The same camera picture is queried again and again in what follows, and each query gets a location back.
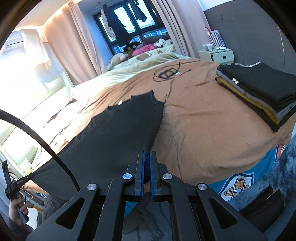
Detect cream padded headboard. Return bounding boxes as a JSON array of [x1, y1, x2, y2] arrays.
[[1, 71, 74, 167]]

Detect grey folded garment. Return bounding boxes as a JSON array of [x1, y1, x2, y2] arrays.
[[216, 70, 295, 121]]

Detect person's left hand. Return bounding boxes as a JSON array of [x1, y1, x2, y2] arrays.
[[9, 193, 29, 226]]

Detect blue cartoon bed sheet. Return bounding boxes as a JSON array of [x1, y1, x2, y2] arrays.
[[209, 145, 286, 201]]

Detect top black folded garment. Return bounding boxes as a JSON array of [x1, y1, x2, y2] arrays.
[[217, 62, 295, 105]]

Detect brown bed sheet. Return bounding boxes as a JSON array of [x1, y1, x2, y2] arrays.
[[42, 58, 295, 184]]

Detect black folded garment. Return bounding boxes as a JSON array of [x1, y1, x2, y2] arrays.
[[217, 62, 295, 105], [215, 77, 295, 132]]

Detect grey fluffy rug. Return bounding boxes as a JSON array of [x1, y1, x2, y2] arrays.
[[228, 137, 295, 211]]

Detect hanging dark clothes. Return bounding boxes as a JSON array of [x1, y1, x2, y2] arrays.
[[103, 4, 132, 46]]

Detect black thick cable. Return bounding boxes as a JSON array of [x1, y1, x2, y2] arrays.
[[0, 109, 82, 192]]

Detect black cable on bed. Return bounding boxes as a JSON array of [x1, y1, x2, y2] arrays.
[[153, 60, 193, 82]]

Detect pink curtain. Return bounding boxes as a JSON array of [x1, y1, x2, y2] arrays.
[[43, 1, 104, 85], [152, 0, 209, 58]]

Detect black knit shirt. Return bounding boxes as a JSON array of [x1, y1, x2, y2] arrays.
[[32, 90, 165, 195]]

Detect white air conditioner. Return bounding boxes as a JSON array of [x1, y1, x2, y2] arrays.
[[1, 31, 23, 53]]

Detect pink left curtain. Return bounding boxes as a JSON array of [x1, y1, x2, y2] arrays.
[[43, 1, 104, 85]]

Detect striped gift bag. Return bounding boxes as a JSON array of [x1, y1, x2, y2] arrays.
[[205, 27, 226, 48]]

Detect beige teddy bear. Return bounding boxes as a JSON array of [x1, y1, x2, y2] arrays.
[[107, 53, 128, 71]]

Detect dark framed window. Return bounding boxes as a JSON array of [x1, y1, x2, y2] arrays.
[[93, 1, 168, 54]]

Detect cream nightstand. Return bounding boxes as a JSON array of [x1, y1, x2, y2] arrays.
[[198, 48, 234, 65]]

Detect pink plush toy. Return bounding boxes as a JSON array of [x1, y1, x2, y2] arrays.
[[132, 44, 156, 56]]

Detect yellow folded garment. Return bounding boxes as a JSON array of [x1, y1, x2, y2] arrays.
[[216, 77, 280, 125]]

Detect cream blanket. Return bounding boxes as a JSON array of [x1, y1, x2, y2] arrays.
[[70, 52, 188, 100]]

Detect bottom black folded garment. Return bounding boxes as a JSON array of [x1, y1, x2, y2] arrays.
[[215, 77, 295, 132]]

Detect pink right curtain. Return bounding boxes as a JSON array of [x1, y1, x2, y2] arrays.
[[152, 0, 209, 58]]

